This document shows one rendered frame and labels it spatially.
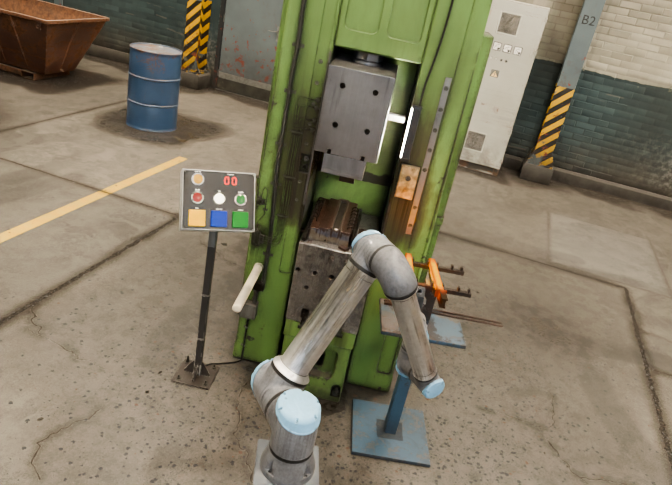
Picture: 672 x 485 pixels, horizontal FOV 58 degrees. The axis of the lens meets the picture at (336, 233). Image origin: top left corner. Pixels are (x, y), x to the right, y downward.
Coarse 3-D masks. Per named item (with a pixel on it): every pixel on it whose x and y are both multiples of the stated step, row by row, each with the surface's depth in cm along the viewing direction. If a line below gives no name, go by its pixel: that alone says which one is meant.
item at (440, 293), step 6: (432, 264) 288; (432, 270) 283; (432, 276) 281; (438, 276) 278; (438, 282) 273; (438, 288) 268; (438, 294) 266; (444, 294) 261; (438, 300) 264; (444, 300) 258; (444, 306) 260
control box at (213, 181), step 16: (192, 176) 280; (208, 176) 282; (224, 176) 285; (240, 176) 288; (192, 192) 279; (208, 192) 282; (224, 192) 285; (240, 192) 287; (192, 208) 279; (208, 208) 282; (224, 208) 284; (240, 208) 287; (208, 224) 281
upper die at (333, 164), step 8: (328, 152) 287; (328, 160) 286; (336, 160) 286; (344, 160) 285; (352, 160) 285; (360, 160) 285; (328, 168) 288; (336, 168) 287; (344, 168) 287; (352, 168) 287; (360, 168) 286; (344, 176) 289; (352, 176) 288; (360, 176) 288
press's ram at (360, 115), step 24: (336, 72) 270; (360, 72) 269; (384, 72) 277; (336, 96) 274; (360, 96) 273; (384, 96) 272; (336, 120) 278; (360, 120) 277; (384, 120) 276; (336, 144) 283; (360, 144) 282
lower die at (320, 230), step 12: (324, 204) 331; (336, 204) 332; (348, 204) 332; (324, 216) 313; (348, 216) 319; (312, 228) 301; (324, 228) 300; (348, 228) 305; (336, 240) 302; (348, 240) 301
